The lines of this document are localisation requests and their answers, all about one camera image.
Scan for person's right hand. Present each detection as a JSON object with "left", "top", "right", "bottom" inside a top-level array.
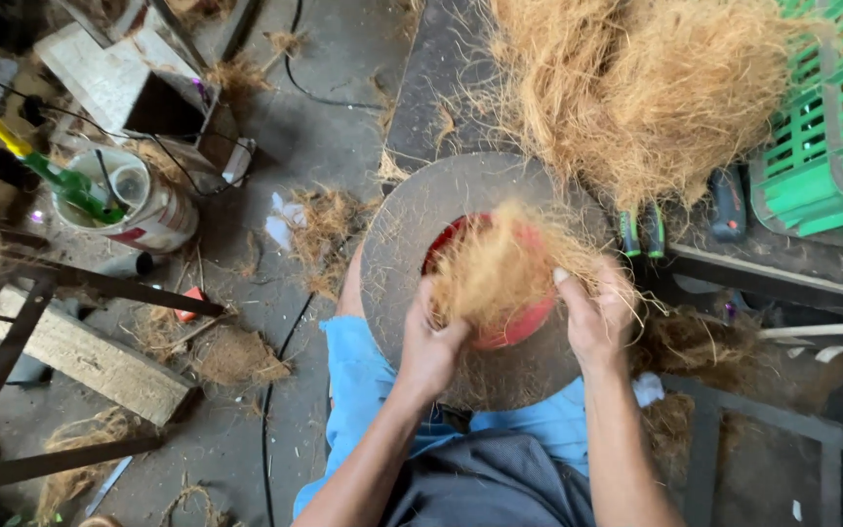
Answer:
[{"left": 552, "top": 256, "right": 638, "bottom": 376}]

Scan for person's left hand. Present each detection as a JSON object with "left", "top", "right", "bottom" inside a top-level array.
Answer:
[{"left": 396, "top": 277, "right": 474, "bottom": 401}]

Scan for tuft of coconut fibre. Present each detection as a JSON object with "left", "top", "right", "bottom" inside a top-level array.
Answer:
[{"left": 425, "top": 201, "right": 645, "bottom": 338}]

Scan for person's blue shorts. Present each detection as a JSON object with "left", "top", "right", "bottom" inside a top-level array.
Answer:
[{"left": 293, "top": 315, "right": 591, "bottom": 522}]

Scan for red plastic bowl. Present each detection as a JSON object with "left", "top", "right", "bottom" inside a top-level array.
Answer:
[{"left": 421, "top": 212, "right": 562, "bottom": 351}]

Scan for round grey board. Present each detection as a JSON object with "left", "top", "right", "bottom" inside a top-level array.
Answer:
[{"left": 359, "top": 151, "right": 613, "bottom": 412}]

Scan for person's grey shirt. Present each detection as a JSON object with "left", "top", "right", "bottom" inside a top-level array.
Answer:
[{"left": 381, "top": 428, "right": 598, "bottom": 527}]

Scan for black hand tool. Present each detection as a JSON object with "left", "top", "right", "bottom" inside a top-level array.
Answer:
[{"left": 707, "top": 167, "right": 749, "bottom": 244}]

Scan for flat coconut fibre mat piece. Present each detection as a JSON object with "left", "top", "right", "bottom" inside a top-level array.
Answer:
[{"left": 189, "top": 325, "right": 292, "bottom": 387}]

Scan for white paper scraps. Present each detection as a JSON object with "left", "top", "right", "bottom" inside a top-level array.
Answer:
[{"left": 265, "top": 192, "right": 308, "bottom": 251}]

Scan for heap of coconut fibre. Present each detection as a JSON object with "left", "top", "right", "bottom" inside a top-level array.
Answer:
[{"left": 458, "top": 0, "right": 832, "bottom": 209}]

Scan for small orange object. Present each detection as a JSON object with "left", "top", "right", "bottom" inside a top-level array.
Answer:
[{"left": 174, "top": 286, "right": 207, "bottom": 324}]

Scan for green plastic crate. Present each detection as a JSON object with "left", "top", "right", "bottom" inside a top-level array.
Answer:
[{"left": 749, "top": 0, "right": 843, "bottom": 251}]

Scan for white plastic bucket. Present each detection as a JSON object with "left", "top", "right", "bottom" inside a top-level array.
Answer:
[{"left": 50, "top": 146, "right": 200, "bottom": 255}]

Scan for pale wooden plank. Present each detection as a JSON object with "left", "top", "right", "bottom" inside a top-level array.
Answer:
[{"left": 0, "top": 285, "right": 197, "bottom": 427}]

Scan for green bottle with yellow stick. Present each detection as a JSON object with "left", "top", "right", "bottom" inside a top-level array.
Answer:
[{"left": 0, "top": 81, "right": 128, "bottom": 226}]

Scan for white concrete block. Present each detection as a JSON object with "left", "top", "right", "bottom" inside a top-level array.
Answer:
[{"left": 32, "top": 20, "right": 258, "bottom": 187}]

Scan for green-black handled pliers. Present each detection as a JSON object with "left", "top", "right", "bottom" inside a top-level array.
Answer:
[{"left": 615, "top": 201, "right": 667, "bottom": 261}]

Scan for black cable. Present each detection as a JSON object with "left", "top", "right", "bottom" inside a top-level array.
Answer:
[{"left": 259, "top": 293, "right": 316, "bottom": 527}]

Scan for dark metal table frame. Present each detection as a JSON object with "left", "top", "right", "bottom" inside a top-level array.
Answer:
[{"left": 659, "top": 242, "right": 843, "bottom": 527}]

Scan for thin black wire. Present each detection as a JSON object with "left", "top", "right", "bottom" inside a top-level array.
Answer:
[{"left": 284, "top": 0, "right": 387, "bottom": 112}]

